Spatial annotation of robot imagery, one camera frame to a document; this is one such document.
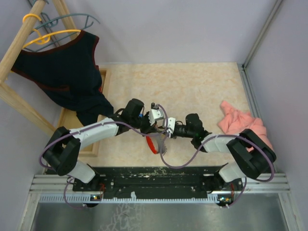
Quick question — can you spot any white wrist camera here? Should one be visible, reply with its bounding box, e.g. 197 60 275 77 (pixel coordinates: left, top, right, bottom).
148 108 166 126
167 117 176 134

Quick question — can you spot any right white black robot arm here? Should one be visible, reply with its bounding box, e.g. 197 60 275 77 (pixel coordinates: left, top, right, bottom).
167 114 276 191

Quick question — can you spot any aluminium frame post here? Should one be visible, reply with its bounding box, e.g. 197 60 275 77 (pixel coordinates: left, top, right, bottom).
242 0 284 71

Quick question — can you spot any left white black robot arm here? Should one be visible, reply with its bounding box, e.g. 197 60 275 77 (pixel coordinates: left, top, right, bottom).
39 99 165 191

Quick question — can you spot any wooden clothes rack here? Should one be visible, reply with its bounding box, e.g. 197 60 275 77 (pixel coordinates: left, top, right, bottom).
0 0 80 142

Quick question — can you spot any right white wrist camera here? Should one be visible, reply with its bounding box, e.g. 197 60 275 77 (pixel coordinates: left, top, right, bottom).
167 117 176 134

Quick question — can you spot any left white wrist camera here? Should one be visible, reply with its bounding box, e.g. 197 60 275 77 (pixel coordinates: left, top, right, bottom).
148 108 166 126

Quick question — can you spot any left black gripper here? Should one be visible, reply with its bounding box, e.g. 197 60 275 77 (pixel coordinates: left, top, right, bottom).
131 112 158 137

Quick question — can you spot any dark navy vest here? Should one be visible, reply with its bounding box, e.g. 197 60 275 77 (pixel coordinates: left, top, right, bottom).
12 31 114 126

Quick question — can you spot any teal plastic hanger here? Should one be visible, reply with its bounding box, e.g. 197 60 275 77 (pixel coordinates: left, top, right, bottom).
25 13 100 52

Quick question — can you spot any pink cloth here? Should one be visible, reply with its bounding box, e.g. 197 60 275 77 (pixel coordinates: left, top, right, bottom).
218 101 274 150

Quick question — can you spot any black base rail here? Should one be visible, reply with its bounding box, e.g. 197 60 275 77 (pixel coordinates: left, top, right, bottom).
45 166 275 200

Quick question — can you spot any metal key organizer red strap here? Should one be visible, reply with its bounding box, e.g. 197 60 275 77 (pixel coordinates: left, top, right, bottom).
146 131 168 156

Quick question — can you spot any yellow plastic hanger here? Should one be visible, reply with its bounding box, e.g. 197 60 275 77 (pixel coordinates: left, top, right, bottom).
22 13 81 49

